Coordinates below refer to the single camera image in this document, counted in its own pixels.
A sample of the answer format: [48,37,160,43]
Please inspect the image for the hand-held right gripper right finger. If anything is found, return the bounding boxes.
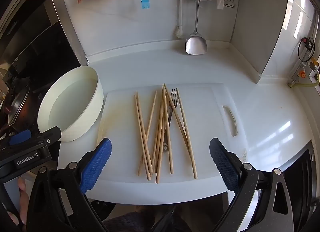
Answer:
[209,137,294,232]

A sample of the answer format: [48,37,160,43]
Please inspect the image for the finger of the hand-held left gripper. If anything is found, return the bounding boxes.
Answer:
[0,129,32,149]
[25,126,62,149]

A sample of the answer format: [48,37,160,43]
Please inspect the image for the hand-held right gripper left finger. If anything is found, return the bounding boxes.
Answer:
[26,137,112,232]

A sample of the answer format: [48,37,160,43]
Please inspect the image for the white round bowl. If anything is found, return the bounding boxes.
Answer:
[37,66,104,143]

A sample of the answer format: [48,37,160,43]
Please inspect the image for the pile of wooden chopsticks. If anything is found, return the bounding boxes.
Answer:
[134,83,198,184]

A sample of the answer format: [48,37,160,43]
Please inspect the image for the metal fork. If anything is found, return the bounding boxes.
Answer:
[162,89,178,153]

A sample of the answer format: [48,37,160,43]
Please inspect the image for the person's left hand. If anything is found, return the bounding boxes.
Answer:
[7,176,28,230]

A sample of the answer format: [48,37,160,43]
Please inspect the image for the brown cooking pot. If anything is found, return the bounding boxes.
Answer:
[0,89,40,134]

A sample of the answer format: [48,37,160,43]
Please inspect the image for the glass pot lid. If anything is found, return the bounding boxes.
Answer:
[7,85,30,126]

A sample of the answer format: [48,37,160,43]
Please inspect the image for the white plastic cutting board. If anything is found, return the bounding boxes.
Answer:
[96,82,248,190]

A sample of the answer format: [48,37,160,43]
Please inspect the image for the person's dark clothing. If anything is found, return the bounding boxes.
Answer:
[102,204,190,232]

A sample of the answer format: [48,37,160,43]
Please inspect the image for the black glass stove unit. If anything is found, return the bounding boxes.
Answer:
[0,0,88,132]

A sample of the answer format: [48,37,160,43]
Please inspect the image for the gas pipe valve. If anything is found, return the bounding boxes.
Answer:
[287,58,320,88]

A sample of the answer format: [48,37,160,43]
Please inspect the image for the metal spatula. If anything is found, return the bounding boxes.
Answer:
[185,0,207,55]

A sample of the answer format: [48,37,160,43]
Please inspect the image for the white bottle brush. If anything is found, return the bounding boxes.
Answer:
[175,0,185,39]

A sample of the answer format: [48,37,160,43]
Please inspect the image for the yellow gas hose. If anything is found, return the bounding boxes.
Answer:
[291,70,320,88]

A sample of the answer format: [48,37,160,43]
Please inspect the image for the small black device with cable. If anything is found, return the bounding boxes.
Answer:
[297,37,315,62]

